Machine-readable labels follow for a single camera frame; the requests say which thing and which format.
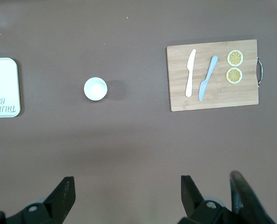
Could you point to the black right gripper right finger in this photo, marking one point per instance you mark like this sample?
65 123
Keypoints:
192 203

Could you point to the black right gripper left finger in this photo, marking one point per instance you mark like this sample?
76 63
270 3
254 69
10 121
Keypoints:
59 198

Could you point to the white plastic cup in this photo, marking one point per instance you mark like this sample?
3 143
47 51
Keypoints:
95 89

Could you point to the white tray with bear print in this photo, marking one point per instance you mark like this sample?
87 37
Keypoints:
3 86

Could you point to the wooden cutting board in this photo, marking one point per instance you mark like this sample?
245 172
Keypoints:
222 98

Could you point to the grey plastic knife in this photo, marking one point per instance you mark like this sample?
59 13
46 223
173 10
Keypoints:
207 79

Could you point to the white plastic knife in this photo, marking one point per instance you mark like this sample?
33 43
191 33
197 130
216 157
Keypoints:
190 74

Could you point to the yellow lemon slice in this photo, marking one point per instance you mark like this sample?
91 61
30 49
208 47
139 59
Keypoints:
235 58
234 76

